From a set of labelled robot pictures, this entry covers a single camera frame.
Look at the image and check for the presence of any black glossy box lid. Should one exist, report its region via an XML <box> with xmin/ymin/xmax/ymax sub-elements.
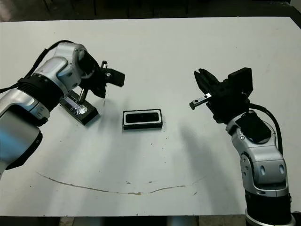
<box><xmin>59</xmin><ymin>90</ymin><xmax>99</xmax><ymax>126</ymax></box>

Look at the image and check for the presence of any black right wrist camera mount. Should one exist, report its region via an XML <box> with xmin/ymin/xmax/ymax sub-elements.
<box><xmin>227</xmin><ymin>67</ymin><xmax>254</xmax><ymax>96</ymax></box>

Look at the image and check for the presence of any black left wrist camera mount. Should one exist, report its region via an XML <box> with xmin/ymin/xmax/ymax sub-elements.
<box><xmin>107</xmin><ymin>68</ymin><xmax>126</xmax><ymax>87</ymax></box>

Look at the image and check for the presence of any black box base white insert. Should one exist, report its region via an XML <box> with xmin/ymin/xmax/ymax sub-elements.
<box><xmin>122</xmin><ymin>108</ymin><xmax>163</xmax><ymax>131</ymax></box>

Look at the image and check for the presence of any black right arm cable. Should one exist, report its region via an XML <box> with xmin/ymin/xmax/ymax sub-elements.
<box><xmin>248</xmin><ymin>103</ymin><xmax>284</xmax><ymax>153</ymax></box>

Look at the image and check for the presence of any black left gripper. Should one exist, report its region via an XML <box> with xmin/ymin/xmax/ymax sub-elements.
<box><xmin>79</xmin><ymin>61</ymin><xmax>111</xmax><ymax>102</ymax></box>

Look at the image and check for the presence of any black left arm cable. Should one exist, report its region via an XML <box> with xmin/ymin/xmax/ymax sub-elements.
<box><xmin>0</xmin><ymin>40</ymin><xmax>73</xmax><ymax>94</ymax></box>

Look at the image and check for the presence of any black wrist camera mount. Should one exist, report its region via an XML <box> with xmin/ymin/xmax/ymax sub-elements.
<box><xmin>107</xmin><ymin>68</ymin><xmax>126</xmax><ymax>87</ymax></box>
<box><xmin>227</xmin><ymin>67</ymin><xmax>254</xmax><ymax>96</ymax></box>

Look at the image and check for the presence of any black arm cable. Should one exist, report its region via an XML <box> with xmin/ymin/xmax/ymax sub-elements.
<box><xmin>248</xmin><ymin>103</ymin><xmax>284</xmax><ymax>153</ymax></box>
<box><xmin>0</xmin><ymin>40</ymin><xmax>73</xmax><ymax>94</ymax></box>

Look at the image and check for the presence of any black camera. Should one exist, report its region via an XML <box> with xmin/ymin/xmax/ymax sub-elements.
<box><xmin>125</xmin><ymin>113</ymin><xmax>160</xmax><ymax>123</ymax></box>

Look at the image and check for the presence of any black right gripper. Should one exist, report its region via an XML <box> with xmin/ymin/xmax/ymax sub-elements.
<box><xmin>189</xmin><ymin>68</ymin><xmax>250</xmax><ymax>124</ymax></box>

